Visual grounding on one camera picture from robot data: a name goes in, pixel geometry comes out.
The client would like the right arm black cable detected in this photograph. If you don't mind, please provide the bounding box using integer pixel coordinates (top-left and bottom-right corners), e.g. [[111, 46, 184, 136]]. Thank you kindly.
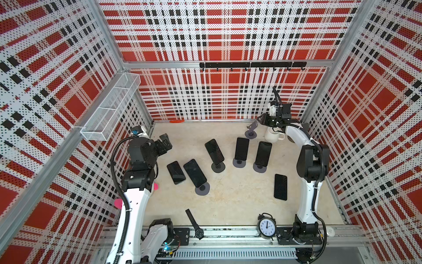
[[271, 86, 327, 261]]

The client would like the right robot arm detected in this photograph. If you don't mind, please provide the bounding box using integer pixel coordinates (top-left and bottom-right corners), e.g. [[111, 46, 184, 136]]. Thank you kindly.
[[257, 101, 330, 244]]

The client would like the black hook rail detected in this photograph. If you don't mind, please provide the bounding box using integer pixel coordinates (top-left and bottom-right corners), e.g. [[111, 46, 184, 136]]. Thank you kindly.
[[199, 61, 307, 69]]

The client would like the purple phone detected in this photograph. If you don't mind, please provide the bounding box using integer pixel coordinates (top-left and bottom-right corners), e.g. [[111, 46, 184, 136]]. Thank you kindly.
[[167, 161, 186, 185]]

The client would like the grey stand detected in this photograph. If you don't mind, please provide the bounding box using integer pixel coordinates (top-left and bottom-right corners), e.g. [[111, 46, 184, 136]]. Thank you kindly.
[[211, 162, 226, 173], [195, 182, 211, 196], [233, 158, 246, 168]]

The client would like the white ceramic mug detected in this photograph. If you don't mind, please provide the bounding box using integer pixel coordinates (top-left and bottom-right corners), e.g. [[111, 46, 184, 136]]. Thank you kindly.
[[264, 127, 285, 143]]

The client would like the green phone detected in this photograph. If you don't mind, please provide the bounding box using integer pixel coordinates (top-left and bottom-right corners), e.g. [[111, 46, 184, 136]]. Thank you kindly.
[[235, 137, 249, 161]]

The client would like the white wire mesh basket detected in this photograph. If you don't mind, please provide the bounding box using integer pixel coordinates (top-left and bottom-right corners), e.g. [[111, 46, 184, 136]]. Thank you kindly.
[[81, 73, 140, 141]]

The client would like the black phone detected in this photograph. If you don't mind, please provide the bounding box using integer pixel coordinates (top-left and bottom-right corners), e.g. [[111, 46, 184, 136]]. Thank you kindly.
[[274, 174, 287, 201], [255, 141, 272, 167], [204, 139, 224, 165], [184, 159, 207, 188]]

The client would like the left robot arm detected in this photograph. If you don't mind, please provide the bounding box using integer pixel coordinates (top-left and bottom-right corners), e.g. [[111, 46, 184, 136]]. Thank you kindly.
[[106, 134, 173, 264]]

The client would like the red marker pen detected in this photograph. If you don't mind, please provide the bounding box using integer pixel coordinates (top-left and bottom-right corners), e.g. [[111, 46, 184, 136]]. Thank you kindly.
[[169, 119, 184, 124]]

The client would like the pink white plush toy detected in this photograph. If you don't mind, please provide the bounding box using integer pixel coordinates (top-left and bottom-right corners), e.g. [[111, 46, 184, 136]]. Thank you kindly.
[[114, 183, 159, 210]]

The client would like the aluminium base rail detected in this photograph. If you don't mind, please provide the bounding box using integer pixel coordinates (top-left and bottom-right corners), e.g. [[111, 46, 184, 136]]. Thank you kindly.
[[95, 225, 368, 261]]

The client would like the black wrist watch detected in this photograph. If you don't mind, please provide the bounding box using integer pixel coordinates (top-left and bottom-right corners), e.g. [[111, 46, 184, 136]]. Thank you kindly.
[[185, 209, 204, 240]]

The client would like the purple phone stand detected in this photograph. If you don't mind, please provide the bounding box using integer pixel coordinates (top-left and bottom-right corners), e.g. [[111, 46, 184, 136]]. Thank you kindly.
[[245, 120, 258, 139]]

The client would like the black alarm clock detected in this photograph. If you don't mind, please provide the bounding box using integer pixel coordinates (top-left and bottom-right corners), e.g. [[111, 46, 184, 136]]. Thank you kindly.
[[257, 213, 277, 239]]

